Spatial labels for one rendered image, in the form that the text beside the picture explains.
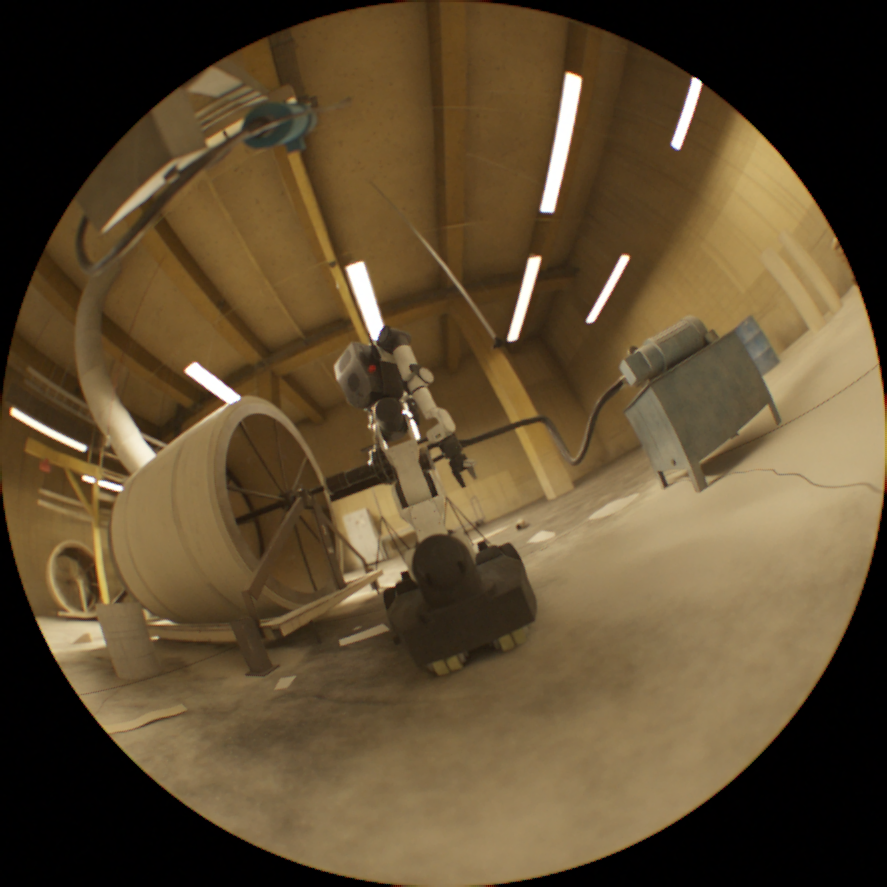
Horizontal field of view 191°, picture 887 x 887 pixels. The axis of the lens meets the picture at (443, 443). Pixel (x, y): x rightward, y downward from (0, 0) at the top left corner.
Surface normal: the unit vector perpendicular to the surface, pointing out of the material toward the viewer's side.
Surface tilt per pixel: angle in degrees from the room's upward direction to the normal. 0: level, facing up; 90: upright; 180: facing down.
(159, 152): 180
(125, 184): 180
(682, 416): 90
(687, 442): 90
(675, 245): 90
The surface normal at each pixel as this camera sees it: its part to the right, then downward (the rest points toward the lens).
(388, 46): 0.37, 0.88
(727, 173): -0.93, 0.36
